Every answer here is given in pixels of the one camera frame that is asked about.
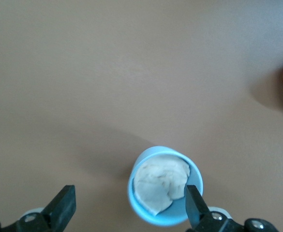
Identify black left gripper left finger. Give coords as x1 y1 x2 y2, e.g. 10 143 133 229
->
0 185 77 232

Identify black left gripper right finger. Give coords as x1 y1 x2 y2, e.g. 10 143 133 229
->
184 184 279 232

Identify white paper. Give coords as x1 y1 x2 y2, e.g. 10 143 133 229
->
133 156 191 217

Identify light blue cup with paper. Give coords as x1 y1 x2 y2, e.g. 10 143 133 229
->
127 145 204 227

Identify brown table cover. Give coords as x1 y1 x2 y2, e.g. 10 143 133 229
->
0 0 283 232

